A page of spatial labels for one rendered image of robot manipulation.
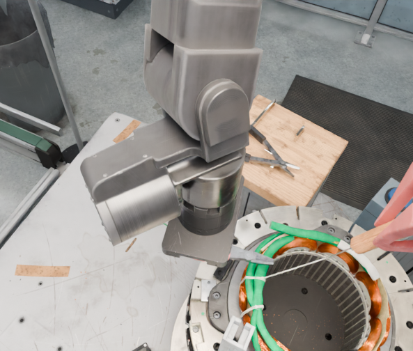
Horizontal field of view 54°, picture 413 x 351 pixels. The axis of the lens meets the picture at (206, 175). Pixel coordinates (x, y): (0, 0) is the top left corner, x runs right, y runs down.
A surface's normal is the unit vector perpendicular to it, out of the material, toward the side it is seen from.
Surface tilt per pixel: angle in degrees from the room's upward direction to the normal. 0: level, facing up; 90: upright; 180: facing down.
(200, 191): 92
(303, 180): 0
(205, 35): 69
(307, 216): 0
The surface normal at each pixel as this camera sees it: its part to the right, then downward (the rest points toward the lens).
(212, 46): 0.41, 0.52
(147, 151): -0.20, -0.73
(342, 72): 0.05, -0.56
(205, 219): -0.09, 0.84
